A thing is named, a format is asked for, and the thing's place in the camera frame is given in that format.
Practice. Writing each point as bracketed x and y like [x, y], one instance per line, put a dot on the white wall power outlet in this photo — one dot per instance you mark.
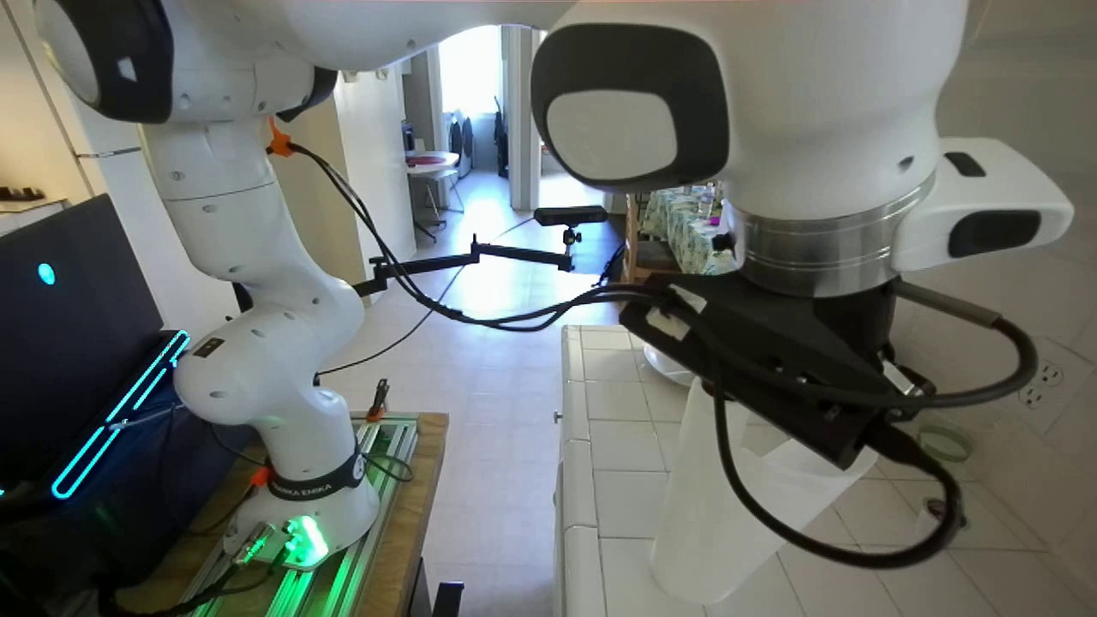
[1044, 386]

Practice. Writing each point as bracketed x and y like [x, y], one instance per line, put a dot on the black exterior camera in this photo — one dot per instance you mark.
[571, 215]

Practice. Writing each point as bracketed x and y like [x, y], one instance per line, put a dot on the white upper cabinet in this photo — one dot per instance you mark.
[1031, 70]

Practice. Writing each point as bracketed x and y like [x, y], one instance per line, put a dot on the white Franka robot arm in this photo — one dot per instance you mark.
[277, 364]

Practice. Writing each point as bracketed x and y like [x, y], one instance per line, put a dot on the green-lit metal base plate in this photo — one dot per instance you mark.
[344, 570]

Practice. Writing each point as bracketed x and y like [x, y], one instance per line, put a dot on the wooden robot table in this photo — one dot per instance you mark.
[415, 502]

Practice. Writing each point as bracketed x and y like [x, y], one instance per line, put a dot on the white paper towel roll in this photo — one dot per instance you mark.
[707, 527]

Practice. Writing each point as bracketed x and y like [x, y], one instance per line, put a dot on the dark hanging bags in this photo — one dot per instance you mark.
[476, 139]

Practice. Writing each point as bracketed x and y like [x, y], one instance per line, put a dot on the small hallway table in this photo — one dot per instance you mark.
[432, 174]

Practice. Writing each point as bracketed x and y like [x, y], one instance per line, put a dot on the wooden dining chair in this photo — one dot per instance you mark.
[636, 241]

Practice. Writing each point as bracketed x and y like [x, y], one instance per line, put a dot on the dining table with floral cloth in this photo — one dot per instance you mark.
[688, 225]

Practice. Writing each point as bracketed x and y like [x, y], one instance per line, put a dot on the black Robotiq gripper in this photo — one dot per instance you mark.
[870, 327]

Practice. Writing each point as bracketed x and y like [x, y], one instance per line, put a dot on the small green-rimmed dish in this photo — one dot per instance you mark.
[947, 446]

